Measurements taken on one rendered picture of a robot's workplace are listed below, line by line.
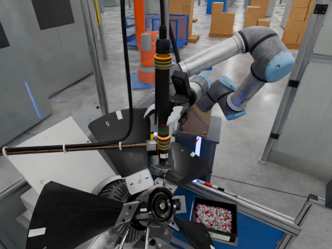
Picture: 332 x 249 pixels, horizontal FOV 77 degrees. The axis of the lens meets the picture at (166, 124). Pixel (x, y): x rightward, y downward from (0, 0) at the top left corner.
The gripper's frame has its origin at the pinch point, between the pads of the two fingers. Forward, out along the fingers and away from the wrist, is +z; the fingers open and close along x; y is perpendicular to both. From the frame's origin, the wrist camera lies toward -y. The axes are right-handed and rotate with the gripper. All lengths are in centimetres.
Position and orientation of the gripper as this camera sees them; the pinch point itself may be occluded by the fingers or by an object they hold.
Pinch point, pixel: (157, 116)
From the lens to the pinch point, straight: 57.5
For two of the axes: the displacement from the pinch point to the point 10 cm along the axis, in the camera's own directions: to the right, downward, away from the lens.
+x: -8.7, -2.8, 4.1
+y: 0.0, 8.3, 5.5
